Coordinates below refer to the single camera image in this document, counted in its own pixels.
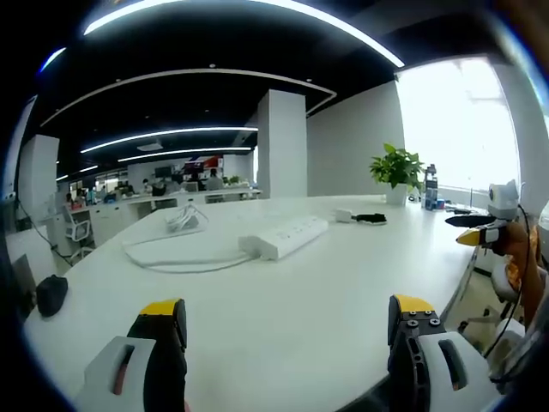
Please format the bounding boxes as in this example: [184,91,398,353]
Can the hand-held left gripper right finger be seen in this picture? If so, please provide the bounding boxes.
[387,294,501,412]

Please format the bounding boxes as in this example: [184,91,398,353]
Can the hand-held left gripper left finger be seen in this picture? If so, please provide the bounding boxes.
[70,298,189,412]

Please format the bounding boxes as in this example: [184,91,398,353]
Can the white power strip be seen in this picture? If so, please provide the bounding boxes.
[238,215,330,262]

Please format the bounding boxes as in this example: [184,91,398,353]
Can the white desk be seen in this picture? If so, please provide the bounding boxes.
[21,194,494,412]

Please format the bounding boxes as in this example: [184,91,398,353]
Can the person's right hand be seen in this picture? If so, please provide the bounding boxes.
[492,221,533,264]

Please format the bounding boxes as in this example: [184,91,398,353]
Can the white stool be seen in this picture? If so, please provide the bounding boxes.
[490,261,523,319]

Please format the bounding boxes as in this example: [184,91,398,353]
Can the green potted plant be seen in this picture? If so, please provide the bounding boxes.
[369,142,426,206]

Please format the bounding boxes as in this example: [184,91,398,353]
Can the black small device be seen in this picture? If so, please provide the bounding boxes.
[353,212,389,226]

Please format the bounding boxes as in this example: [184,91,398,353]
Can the black pouch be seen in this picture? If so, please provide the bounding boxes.
[35,274,69,318]

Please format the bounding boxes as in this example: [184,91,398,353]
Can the white office chair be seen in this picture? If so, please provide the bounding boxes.
[63,203,94,264]

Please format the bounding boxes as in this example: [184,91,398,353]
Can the row of white office desks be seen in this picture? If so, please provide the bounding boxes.
[68,187,262,248]

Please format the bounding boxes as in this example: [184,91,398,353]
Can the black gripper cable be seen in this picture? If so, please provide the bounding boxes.
[483,203,530,358]

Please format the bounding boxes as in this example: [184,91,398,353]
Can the white power strip cable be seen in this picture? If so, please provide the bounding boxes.
[122,238,250,274]

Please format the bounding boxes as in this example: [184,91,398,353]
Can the coiled white cable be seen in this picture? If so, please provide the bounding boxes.
[164,204,210,235]

